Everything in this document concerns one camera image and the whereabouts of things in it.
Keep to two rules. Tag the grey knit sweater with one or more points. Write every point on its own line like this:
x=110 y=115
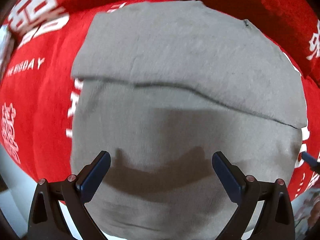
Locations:
x=166 y=85

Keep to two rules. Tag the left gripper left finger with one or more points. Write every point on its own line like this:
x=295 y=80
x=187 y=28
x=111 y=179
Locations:
x=46 y=220

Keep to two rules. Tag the red wedding sofa cover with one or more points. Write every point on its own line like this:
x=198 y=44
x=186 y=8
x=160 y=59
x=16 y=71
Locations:
x=39 y=95

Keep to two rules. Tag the person's right hand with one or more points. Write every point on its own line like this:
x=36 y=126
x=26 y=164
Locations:
x=311 y=215

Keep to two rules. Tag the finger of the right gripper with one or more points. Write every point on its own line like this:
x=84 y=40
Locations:
x=312 y=162

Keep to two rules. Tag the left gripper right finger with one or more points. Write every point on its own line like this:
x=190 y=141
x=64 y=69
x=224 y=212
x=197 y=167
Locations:
x=276 y=219

